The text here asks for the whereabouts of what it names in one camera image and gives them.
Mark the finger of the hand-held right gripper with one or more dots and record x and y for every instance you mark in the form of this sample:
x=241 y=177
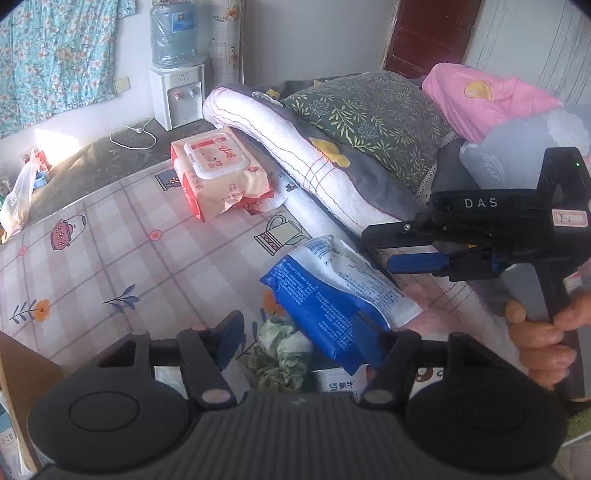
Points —
x=397 y=235
x=415 y=264

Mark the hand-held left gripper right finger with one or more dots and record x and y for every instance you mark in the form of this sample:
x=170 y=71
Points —
x=369 y=339

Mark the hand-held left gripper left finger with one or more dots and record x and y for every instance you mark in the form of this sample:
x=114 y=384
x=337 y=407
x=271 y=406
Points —
x=231 y=334

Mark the green scrunched cloth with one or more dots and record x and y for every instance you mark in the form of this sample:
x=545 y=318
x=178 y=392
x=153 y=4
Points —
x=277 y=355

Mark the blue and white packet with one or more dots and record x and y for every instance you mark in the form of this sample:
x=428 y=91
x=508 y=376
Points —
x=314 y=295

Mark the brown cardboard box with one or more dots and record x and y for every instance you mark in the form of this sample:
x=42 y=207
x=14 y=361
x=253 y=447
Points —
x=18 y=369

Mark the person's right hand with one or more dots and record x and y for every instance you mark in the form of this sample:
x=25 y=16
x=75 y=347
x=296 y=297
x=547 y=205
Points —
x=545 y=346

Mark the grey quilt with yellow print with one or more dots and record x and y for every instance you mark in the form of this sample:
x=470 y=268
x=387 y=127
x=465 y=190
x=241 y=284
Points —
x=369 y=170

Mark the grey leaf print pillow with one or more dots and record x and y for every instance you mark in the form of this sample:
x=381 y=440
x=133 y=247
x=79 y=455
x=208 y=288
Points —
x=508 y=147

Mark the white quilted mattress pad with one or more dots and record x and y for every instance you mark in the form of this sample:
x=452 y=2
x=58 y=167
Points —
x=314 y=217

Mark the green leaf print pillow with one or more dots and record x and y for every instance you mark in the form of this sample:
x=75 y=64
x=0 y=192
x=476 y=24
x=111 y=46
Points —
x=369 y=110

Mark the pink pillow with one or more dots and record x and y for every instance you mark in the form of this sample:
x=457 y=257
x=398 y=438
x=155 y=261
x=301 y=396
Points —
x=498 y=101

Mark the red wet wipes pack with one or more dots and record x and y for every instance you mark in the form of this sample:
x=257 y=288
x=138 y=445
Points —
x=212 y=189

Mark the white fleece blanket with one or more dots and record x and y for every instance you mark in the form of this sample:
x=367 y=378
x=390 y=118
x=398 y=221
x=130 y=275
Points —
x=277 y=134

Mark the dark red door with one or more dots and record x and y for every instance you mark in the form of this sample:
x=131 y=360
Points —
x=434 y=32

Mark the white water dispenser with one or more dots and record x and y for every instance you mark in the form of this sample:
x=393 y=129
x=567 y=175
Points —
x=175 y=101

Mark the small white plastic bag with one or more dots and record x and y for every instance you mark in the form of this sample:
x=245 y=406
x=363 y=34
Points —
x=18 y=198

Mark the rolled floral mat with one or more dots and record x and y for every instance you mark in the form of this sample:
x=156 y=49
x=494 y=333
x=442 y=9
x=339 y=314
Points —
x=226 y=41

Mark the blue water bottle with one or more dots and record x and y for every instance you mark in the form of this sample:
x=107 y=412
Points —
x=173 y=37

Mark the teal floral curtain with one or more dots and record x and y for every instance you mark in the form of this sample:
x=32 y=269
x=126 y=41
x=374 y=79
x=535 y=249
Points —
x=55 y=60

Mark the yellowed wall socket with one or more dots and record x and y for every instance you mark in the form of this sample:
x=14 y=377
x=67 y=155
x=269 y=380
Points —
x=121 y=86

